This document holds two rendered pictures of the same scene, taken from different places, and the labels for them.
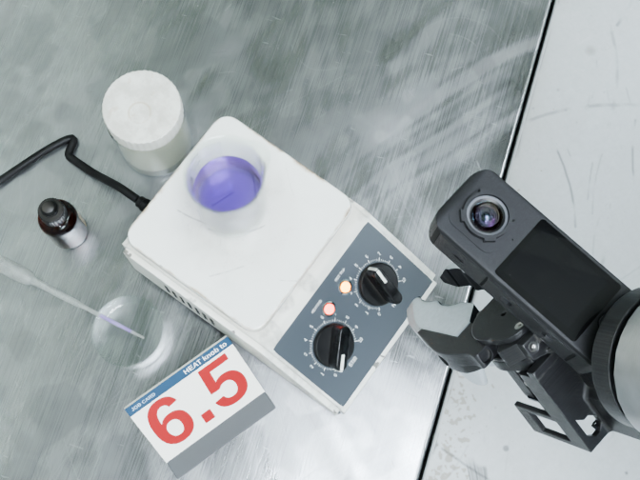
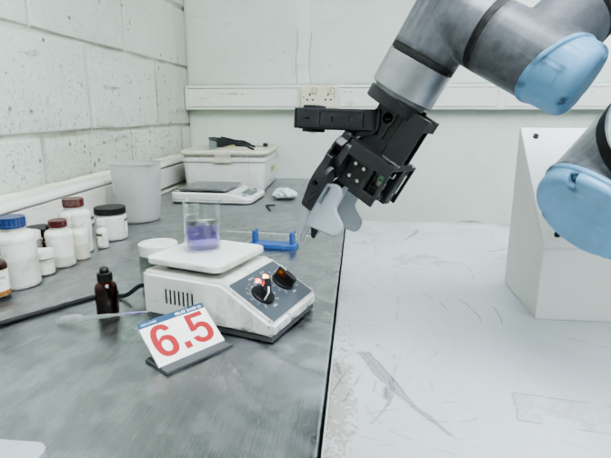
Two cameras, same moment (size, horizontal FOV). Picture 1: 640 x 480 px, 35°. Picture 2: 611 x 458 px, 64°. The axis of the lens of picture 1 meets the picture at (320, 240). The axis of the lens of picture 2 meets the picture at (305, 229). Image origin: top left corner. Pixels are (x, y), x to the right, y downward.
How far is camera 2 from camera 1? 0.69 m
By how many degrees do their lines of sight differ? 62
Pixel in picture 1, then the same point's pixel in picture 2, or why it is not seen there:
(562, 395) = (369, 150)
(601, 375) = (373, 91)
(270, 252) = (224, 254)
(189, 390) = (177, 324)
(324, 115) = not seen: hidden behind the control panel
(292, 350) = (239, 289)
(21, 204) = (82, 308)
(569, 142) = (364, 276)
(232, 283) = (205, 260)
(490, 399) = (360, 333)
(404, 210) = not seen: hidden behind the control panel
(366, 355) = (282, 304)
